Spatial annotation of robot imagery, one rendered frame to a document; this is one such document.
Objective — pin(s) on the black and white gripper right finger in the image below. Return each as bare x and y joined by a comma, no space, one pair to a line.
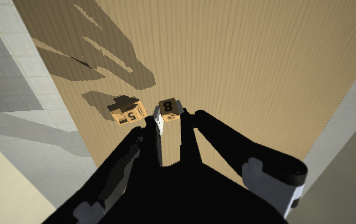
276,177

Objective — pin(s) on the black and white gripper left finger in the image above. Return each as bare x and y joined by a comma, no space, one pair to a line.
129,166

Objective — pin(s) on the tan wooden cube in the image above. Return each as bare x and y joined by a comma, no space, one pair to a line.
168,109
133,113

